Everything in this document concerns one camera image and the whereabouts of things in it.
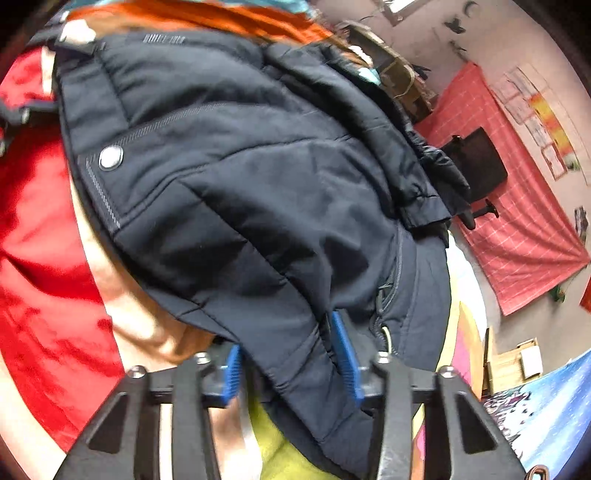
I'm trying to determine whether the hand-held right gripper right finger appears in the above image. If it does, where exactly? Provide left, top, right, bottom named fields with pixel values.
left=330, top=310, right=527, bottom=480

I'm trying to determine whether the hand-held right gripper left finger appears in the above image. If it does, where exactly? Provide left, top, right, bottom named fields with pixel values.
left=53, top=344, right=245, bottom=480

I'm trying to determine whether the dark navy padded jacket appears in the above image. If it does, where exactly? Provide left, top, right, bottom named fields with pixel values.
left=0, top=28, right=472, bottom=480

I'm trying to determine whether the wooden chair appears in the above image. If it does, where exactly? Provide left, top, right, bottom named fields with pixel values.
left=481, top=325, right=544, bottom=398

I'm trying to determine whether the white box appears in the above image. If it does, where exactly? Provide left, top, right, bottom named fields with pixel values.
left=519, top=344, right=544, bottom=377

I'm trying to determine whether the colourful striped blanket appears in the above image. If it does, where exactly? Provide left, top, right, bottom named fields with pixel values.
left=0, top=0, right=490, bottom=480

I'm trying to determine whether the blue printed curtain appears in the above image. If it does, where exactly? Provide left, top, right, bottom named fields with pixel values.
left=482, top=348, right=591, bottom=480

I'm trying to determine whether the black office chair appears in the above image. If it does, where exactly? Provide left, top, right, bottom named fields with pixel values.
left=438, top=127, right=509, bottom=232

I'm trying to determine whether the cluttered wooden desk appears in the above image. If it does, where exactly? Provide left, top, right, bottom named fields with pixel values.
left=342, top=21, right=439, bottom=123

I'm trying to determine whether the pink checked wall cloth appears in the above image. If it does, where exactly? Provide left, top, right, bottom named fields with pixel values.
left=416, top=62, right=591, bottom=317

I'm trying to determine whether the group of wall certificates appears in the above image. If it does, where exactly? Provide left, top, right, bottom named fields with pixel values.
left=492, top=67, right=583, bottom=182

